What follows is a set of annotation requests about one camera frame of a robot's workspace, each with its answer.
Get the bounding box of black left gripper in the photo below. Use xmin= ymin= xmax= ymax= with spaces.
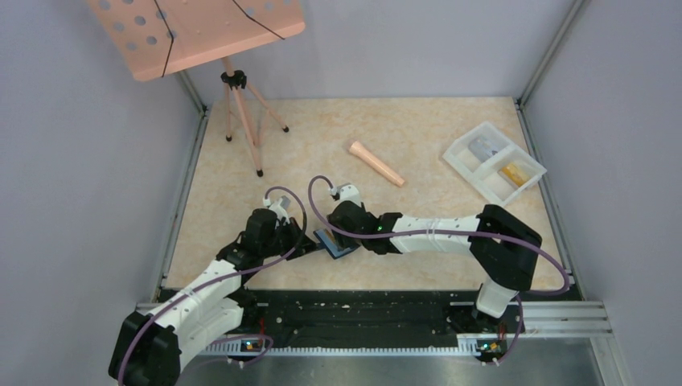
xmin=261 ymin=216 xmax=319 ymax=261

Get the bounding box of blue card holder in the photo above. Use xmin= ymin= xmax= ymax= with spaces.
xmin=313 ymin=228 xmax=359 ymax=260

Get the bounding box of gold credit card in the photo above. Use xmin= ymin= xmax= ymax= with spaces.
xmin=499 ymin=162 xmax=531 ymax=187

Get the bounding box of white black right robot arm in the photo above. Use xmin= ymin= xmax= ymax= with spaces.
xmin=327 ymin=200 xmax=542 ymax=331

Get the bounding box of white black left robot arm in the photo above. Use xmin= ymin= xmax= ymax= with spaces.
xmin=108 ymin=208 xmax=319 ymax=385

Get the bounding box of silver card in tray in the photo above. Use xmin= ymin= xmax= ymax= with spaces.
xmin=467 ymin=135 xmax=504 ymax=163

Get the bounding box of pink tapered stick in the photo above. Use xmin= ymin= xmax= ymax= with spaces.
xmin=347 ymin=141 xmax=405 ymax=187

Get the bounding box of white plastic divided tray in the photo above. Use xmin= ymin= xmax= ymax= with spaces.
xmin=442 ymin=121 xmax=547 ymax=207

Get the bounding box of pink music stand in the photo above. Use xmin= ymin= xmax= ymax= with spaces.
xmin=88 ymin=0 xmax=306 ymax=176

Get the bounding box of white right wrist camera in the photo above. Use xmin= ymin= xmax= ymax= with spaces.
xmin=330 ymin=183 xmax=363 ymax=207

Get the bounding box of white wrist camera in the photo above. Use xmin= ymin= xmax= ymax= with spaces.
xmin=330 ymin=183 xmax=363 ymax=207
xmin=262 ymin=195 xmax=290 ymax=222

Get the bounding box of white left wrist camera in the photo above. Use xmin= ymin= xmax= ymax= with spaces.
xmin=262 ymin=195 xmax=290 ymax=222

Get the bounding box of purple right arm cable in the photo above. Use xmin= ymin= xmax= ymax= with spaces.
xmin=307 ymin=175 xmax=571 ymax=366

